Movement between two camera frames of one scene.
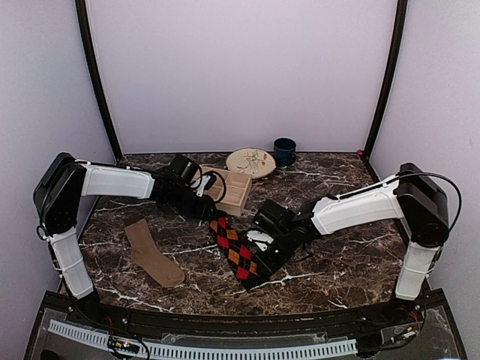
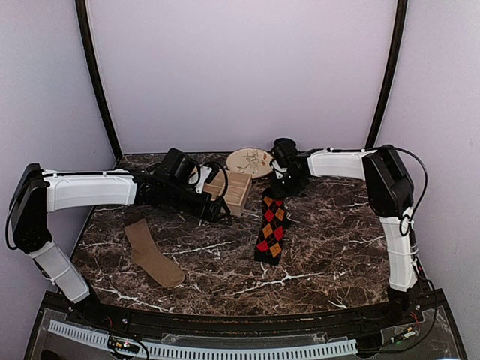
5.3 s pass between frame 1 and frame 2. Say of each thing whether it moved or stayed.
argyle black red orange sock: moved
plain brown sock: stayed
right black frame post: stayed
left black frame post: stayed
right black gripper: moved
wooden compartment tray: stayed
